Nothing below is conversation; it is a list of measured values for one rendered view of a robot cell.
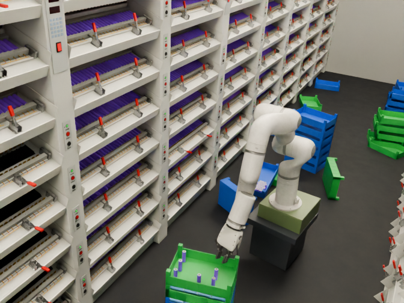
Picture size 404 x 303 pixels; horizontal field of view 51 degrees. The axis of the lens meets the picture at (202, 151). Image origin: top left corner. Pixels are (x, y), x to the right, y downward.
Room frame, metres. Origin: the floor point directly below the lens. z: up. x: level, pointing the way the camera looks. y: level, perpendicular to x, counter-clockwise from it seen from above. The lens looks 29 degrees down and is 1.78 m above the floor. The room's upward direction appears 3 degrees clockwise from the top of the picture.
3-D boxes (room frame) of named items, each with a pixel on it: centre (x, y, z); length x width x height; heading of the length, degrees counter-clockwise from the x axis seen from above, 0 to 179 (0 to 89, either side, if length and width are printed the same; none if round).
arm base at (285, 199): (2.04, -0.50, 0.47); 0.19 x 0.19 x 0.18
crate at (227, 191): (2.41, -0.26, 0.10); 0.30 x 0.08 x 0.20; 38
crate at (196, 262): (1.47, -0.04, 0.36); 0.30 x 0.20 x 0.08; 77
